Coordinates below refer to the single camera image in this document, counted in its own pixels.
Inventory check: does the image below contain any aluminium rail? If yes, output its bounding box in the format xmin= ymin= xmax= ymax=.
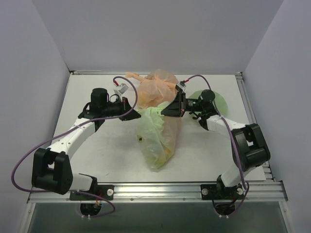
xmin=235 ymin=72 xmax=276 ymax=182
xmin=28 ymin=181 xmax=288 ymax=203
xmin=70 ymin=70 xmax=103 ymax=75

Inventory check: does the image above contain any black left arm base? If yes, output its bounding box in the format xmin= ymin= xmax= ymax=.
xmin=69 ymin=179 xmax=116 ymax=219

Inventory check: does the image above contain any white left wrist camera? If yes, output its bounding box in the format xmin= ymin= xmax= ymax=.
xmin=114 ymin=83 xmax=128 ymax=99

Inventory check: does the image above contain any green wavy plastic bowl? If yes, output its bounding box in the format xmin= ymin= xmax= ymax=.
xmin=189 ymin=90 xmax=228 ymax=117

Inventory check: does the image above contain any aluminium right side rail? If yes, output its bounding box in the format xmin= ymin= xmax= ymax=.
xmin=235 ymin=72 xmax=276 ymax=182

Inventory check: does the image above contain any aluminium back rail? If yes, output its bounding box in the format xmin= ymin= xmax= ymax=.
xmin=70 ymin=70 xmax=103 ymax=75

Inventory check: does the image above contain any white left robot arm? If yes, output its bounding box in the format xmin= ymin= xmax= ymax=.
xmin=32 ymin=88 xmax=141 ymax=200

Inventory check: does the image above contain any orange tied plastic bag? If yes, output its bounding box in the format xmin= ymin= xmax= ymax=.
xmin=125 ymin=69 xmax=178 ymax=109

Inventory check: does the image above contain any green plastic bag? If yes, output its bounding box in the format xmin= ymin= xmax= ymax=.
xmin=136 ymin=101 xmax=182 ymax=169

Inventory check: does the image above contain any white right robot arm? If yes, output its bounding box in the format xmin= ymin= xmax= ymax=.
xmin=161 ymin=89 xmax=271 ymax=199

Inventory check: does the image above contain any aluminium front rail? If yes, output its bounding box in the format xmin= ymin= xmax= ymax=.
xmin=28 ymin=181 xmax=288 ymax=203

